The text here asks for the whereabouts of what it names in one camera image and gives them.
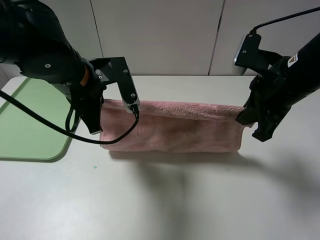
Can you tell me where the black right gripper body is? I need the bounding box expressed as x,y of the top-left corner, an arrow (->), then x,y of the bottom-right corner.
244,56 -> 295,126

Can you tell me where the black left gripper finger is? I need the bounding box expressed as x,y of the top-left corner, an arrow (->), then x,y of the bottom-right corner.
81,104 -> 103,135

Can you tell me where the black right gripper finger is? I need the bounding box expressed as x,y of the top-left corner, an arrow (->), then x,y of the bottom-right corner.
252,121 -> 278,142
236,107 -> 257,125

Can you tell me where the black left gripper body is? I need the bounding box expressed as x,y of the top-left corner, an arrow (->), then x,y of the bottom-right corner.
69,56 -> 128,118

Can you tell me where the pink fluffy towel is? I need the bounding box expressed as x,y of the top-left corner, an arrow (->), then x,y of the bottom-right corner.
102,100 -> 245,153

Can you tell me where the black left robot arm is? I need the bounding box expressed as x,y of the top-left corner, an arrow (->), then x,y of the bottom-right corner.
0,0 -> 126,135

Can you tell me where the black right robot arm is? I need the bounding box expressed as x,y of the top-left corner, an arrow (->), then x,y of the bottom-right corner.
234,33 -> 320,142

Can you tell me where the green plastic tray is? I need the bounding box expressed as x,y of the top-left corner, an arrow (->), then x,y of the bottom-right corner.
0,76 -> 72,163

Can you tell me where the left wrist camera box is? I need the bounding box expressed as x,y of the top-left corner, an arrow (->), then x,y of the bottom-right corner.
112,57 -> 140,114

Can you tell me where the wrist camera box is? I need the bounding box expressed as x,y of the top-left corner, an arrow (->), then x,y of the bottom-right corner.
112,57 -> 140,114
232,33 -> 262,76

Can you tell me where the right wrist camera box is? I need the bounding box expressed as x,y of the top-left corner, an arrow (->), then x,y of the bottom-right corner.
232,33 -> 262,76

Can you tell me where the black right camera cable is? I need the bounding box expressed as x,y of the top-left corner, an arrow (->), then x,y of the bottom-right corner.
248,6 -> 320,36

